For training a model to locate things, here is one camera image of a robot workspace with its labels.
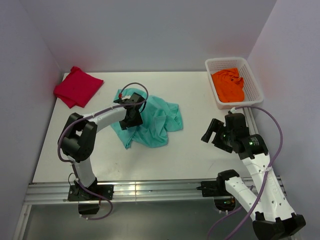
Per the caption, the aluminium rail frame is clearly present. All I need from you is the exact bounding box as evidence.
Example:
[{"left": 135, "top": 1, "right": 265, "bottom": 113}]
[{"left": 12, "top": 106, "right": 301, "bottom": 240}]

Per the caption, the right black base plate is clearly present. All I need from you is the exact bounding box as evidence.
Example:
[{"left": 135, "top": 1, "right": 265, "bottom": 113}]
[{"left": 196, "top": 180, "right": 228, "bottom": 198}]

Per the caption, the teal t shirt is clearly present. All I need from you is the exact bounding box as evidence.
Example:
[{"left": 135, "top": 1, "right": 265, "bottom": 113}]
[{"left": 110, "top": 95, "right": 183, "bottom": 149}]

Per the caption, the folded red t shirt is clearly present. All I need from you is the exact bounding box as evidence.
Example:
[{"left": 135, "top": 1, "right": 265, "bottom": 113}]
[{"left": 53, "top": 66, "right": 104, "bottom": 109}]

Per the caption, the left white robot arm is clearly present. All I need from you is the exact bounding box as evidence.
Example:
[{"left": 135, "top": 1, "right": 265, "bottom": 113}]
[{"left": 57, "top": 92, "right": 147, "bottom": 192}]

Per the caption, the orange t shirt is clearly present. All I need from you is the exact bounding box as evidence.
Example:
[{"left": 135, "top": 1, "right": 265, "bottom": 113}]
[{"left": 211, "top": 68, "right": 245, "bottom": 103}]

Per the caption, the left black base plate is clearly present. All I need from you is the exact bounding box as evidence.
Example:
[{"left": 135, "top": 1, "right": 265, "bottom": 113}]
[{"left": 67, "top": 183, "right": 115, "bottom": 202}]

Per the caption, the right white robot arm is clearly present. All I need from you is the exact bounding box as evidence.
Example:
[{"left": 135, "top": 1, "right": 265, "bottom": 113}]
[{"left": 198, "top": 113, "right": 306, "bottom": 240}]

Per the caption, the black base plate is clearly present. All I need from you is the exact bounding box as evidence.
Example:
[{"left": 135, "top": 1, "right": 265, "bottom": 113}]
[
  {"left": 196, "top": 180, "right": 228, "bottom": 198},
  {"left": 67, "top": 183, "right": 115, "bottom": 202}
]

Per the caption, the white plastic basket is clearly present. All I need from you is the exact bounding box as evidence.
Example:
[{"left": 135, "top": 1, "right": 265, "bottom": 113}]
[{"left": 204, "top": 57, "right": 264, "bottom": 110}]

